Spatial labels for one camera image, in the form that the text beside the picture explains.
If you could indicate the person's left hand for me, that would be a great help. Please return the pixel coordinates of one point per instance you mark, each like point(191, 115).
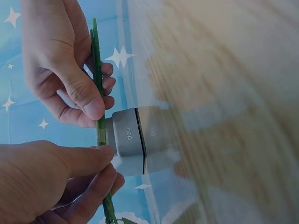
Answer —
point(30, 177)

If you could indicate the person's right hand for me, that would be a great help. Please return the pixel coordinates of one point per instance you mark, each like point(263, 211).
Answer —
point(51, 58)

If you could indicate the grey metal box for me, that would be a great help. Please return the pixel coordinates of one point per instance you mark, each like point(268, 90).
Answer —
point(127, 137)

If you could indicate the green artificial flower stem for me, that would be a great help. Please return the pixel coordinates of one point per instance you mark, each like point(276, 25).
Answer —
point(97, 70)

